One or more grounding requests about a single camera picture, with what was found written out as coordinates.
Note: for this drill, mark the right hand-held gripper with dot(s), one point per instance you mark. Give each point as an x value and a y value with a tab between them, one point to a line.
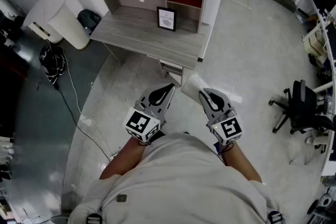
227	128

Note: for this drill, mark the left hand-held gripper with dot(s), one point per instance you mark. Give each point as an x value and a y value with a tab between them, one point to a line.
141	123

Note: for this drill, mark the white cloth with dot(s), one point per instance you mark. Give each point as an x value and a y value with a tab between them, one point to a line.
190	85

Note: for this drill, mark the person's right forearm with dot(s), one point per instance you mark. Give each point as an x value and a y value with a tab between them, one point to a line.
240	162

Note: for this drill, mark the person's left forearm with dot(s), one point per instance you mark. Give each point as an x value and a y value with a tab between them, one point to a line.
123	157

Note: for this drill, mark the wooden desk with hutch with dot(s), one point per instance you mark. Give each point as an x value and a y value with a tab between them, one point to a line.
136	34

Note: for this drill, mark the long white office desk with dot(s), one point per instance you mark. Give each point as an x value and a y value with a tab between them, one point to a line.
330	47

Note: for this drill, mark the person's black left shoe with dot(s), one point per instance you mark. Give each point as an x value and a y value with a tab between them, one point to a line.
159	136

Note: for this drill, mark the black framed picture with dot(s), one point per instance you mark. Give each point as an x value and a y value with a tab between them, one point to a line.
166	19

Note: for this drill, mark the person's white shirt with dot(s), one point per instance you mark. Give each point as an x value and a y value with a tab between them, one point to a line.
178	178

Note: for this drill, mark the black office chair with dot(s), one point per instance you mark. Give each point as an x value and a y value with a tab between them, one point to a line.
304	107

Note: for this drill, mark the black bag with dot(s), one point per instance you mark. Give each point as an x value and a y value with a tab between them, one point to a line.
88	21

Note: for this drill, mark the small grey square badge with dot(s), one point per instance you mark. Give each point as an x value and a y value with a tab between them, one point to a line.
122	198

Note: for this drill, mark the cardboard box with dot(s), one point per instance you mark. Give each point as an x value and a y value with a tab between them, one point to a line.
313	46

